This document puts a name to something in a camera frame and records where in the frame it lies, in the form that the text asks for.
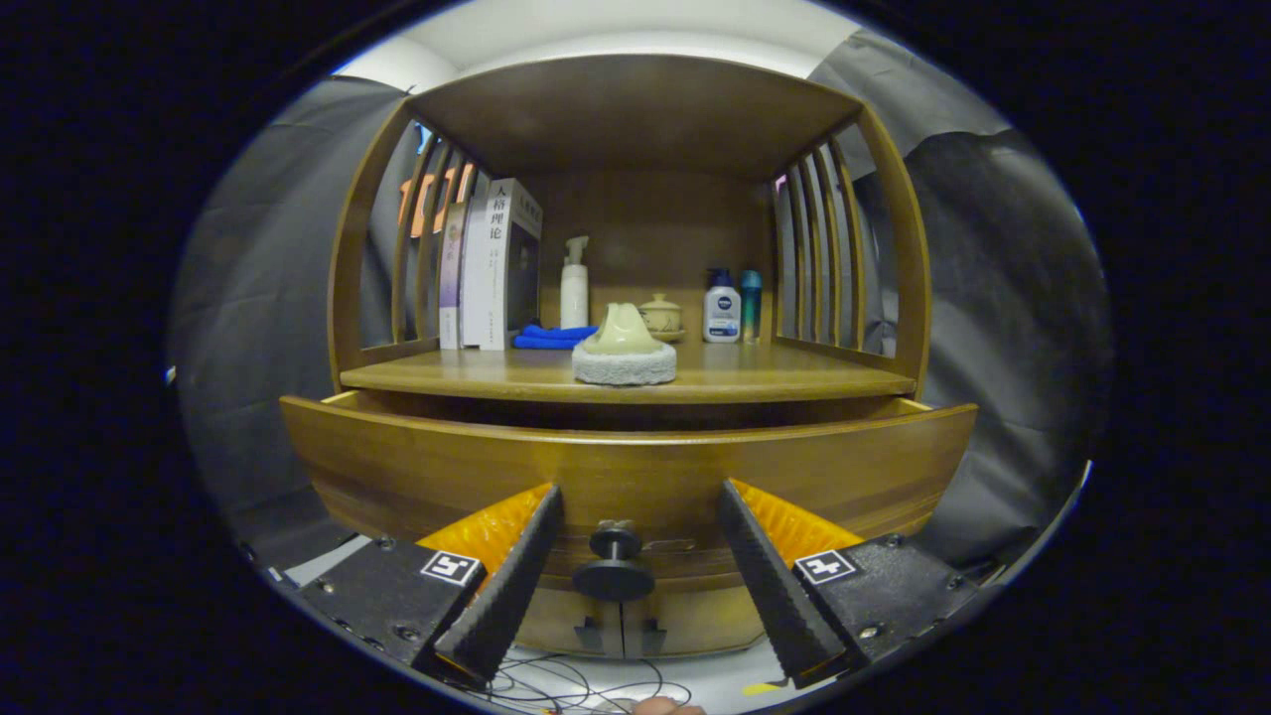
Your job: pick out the blue folded cloth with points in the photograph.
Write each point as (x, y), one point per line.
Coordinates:
(541, 341)

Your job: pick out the teal slim bottle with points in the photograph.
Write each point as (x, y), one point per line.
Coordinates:
(751, 303)

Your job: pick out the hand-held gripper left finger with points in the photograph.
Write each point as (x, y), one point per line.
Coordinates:
(511, 596)

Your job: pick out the wooden drawer with black knob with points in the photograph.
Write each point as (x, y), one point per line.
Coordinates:
(645, 467)

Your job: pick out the white lotion bottle blue cap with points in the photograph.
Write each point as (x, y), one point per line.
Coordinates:
(722, 313)

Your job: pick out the wooden cabinet door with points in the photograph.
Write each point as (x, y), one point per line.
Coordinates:
(695, 616)
(566, 621)

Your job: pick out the white pump bottle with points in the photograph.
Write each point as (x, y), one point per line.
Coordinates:
(574, 298)

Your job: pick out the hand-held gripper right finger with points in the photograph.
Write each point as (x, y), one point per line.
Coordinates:
(775, 596)

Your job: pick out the large white book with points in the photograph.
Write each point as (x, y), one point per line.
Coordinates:
(496, 268)

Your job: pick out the lidded ceramic teacup with saucer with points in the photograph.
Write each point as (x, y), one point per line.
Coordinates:
(663, 316)

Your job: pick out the thin purple book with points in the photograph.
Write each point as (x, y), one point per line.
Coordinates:
(452, 278)

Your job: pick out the wooden cabinet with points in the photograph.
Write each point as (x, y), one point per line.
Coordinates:
(635, 109)

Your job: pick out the wooden countertop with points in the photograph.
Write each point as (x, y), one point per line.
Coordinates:
(775, 375)

